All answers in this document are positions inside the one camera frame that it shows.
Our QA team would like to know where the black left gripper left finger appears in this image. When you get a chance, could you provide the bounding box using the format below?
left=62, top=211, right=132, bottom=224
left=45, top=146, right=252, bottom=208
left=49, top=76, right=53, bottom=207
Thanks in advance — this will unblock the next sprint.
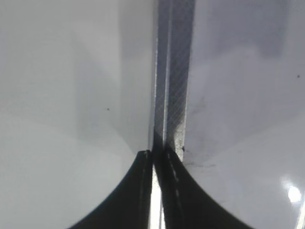
left=71, top=150, right=153, bottom=229

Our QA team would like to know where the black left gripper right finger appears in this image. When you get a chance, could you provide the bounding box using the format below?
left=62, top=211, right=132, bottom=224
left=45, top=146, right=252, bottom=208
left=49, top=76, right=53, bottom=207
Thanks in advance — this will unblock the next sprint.
left=152, top=132, right=249, bottom=229

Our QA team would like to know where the white framed whiteboard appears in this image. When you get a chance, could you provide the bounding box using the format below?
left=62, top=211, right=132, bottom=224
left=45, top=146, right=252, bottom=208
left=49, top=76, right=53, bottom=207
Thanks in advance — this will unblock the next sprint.
left=150, top=0, right=305, bottom=229

